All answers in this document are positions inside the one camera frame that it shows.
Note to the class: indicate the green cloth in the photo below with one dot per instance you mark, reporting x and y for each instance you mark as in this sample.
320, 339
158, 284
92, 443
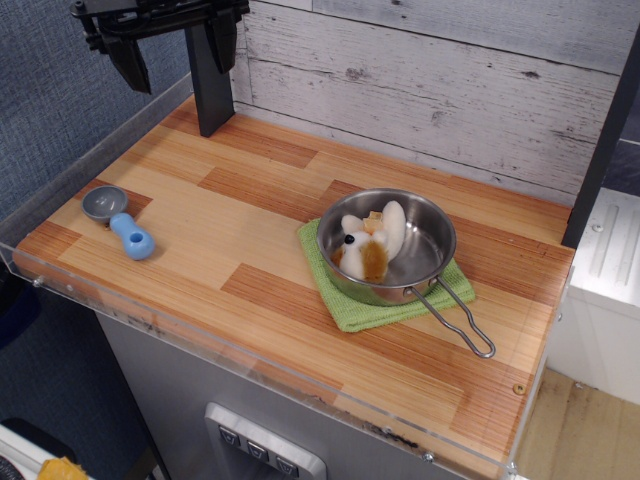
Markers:
352, 316

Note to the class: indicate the dark grey corner post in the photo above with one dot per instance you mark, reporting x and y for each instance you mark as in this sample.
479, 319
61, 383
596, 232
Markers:
212, 89

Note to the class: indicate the yellow object bottom left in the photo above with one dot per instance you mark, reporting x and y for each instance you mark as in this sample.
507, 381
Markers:
61, 469

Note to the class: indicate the clear acrylic table guard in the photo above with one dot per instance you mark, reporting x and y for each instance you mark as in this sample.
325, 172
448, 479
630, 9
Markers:
226, 309

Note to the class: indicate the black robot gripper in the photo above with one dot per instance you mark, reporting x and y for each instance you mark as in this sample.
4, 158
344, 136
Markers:
114, 27

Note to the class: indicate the silver dispenser panel with buttons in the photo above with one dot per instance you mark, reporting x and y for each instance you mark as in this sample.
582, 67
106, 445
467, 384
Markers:
262, 444

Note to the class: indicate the white cabinet at right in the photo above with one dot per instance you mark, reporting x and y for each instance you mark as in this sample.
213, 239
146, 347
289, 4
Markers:
596, 338

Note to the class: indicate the stainless steel pan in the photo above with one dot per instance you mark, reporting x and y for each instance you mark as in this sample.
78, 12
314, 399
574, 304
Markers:
430, 245

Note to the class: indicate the blue grey spoon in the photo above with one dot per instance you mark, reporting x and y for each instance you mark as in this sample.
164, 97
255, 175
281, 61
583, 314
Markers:
107, 205

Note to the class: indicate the white brown plush toy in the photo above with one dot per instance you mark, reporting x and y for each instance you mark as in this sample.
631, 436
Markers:
370, 244

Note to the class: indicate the dark right post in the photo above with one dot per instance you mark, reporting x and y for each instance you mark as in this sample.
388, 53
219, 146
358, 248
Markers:
612, 129

